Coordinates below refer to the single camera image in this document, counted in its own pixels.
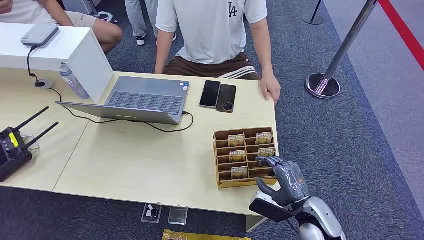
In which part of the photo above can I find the black remote controller with antennas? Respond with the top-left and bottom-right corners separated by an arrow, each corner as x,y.
0,106 -> 60,183

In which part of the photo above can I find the chrome stanchion post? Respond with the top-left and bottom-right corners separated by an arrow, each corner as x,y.
301,0 -> 326,26
304,0 -> 379,100

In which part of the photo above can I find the white raised counter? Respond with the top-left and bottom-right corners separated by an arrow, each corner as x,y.
0,22 -> 115,105

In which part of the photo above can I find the clear plastic case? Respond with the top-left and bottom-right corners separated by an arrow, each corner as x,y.
167,206 -> 189,226
141,203 -> 163,225

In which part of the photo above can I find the hotel key card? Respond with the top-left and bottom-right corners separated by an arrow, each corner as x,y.
255,131 -> 274,145
230,166 -> 249,180
229,149 -> 248,163
257,147 -> 276,158
227,134 -> 246,148

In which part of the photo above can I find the black laptop cable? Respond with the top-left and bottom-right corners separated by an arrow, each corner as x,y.
57,99 -> 195,134

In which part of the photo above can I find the grey router box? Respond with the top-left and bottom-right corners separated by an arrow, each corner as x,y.
20,23 -> 60,48

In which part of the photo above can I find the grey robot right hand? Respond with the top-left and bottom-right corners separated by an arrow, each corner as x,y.
255,155 -> 311,208

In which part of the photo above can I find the seated person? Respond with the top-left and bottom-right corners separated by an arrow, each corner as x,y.
0,0 -> 124,56

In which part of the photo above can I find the standing person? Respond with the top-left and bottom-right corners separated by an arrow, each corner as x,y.
124,0 -> 178,47

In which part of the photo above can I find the wooden card holder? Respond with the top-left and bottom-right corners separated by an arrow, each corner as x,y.
212,126 -> 279,190

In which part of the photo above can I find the black smartphone with round camera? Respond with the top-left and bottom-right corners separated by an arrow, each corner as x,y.
215,84 -> 237,114

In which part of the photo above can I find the clear water bottle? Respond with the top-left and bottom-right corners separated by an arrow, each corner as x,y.
59,62 -> 90,101

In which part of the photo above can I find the red barrier belt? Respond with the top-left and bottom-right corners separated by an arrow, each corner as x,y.
378,0 -> 424,72

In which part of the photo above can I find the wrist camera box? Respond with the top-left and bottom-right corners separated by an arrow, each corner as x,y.
248,191 -> 296,223

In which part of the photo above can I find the gold foil object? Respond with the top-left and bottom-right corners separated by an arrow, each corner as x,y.
161,228 -> 253,240

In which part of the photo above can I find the person's left hand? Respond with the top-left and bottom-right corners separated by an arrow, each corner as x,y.
258,73 -> 282,107

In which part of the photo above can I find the black power cable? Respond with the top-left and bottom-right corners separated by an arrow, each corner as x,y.
26,45 -> 63,103

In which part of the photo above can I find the grey laptop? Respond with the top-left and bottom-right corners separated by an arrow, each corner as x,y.
55,76 -> 191,126

